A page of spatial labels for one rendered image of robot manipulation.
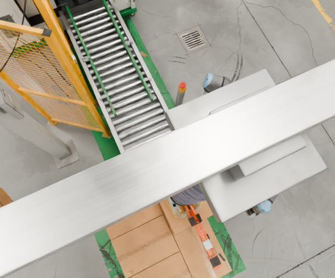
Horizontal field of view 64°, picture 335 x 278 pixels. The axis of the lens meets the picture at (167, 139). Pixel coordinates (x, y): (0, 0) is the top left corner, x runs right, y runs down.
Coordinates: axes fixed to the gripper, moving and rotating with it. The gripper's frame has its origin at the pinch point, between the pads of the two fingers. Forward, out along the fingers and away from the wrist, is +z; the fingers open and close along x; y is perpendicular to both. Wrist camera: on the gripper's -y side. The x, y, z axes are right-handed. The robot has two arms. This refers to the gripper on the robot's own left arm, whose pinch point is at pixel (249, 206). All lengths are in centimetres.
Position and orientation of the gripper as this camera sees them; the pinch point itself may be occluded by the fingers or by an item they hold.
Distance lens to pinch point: 210.4
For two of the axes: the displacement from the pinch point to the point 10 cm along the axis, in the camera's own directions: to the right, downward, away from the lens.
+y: -9.0, 4.0, -1.5
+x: 4.2, 8.8, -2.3
